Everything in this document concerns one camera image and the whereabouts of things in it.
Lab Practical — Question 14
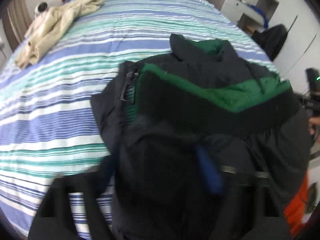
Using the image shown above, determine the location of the white bedside cabinet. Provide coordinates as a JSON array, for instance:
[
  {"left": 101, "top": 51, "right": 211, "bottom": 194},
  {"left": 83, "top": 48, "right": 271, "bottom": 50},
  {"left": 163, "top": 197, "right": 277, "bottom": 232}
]
[{"left": 207, "top": 0, "right": 279, "bottom": 34}]

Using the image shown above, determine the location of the operator right hand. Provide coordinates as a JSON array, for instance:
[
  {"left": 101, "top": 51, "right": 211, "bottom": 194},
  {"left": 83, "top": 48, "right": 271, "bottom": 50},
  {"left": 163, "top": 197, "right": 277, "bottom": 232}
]
[{"left": 308, "top": 116, "right": 320, "bottom": 135}]

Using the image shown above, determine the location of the black green-lined down jacket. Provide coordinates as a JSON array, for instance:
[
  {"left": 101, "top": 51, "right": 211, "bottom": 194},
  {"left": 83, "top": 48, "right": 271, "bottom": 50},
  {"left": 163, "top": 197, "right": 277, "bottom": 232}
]
[{"left": 91, "top": 34, "right": 311, "bottom": 239}]

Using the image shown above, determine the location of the cream fleece garment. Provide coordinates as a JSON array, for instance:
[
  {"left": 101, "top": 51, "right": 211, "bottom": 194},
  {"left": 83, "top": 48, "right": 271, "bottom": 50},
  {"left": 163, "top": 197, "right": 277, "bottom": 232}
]
[{"left": 15, "top": 0, "right": 104, "bottom": 69}]

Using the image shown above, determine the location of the orange sleeve of operator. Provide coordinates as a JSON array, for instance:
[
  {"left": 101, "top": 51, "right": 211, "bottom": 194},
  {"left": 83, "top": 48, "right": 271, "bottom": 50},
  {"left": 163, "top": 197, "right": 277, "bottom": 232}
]
[{"left": 284, "top": 173, "right": 308, "bottom": 238}]

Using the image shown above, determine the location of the beige curtain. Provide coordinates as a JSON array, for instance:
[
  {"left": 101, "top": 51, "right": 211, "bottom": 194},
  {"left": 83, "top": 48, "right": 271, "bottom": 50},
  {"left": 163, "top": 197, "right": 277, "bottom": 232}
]
[{"left": 2, "top": 0, "right": 32, "bottom": 51}]

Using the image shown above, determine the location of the black bag on floor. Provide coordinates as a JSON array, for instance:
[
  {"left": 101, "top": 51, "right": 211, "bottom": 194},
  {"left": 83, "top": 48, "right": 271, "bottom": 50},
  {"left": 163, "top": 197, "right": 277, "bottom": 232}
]
[{"left": 251, "top": 24, "right": 288, "bottom": 61}]

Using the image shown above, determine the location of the striped blue green bedspread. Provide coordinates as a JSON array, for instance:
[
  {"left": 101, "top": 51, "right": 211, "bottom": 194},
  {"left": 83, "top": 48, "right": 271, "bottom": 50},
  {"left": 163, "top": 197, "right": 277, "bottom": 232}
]
[{"left": 1, "top": 0, "right": 275, "bottom": 239}]

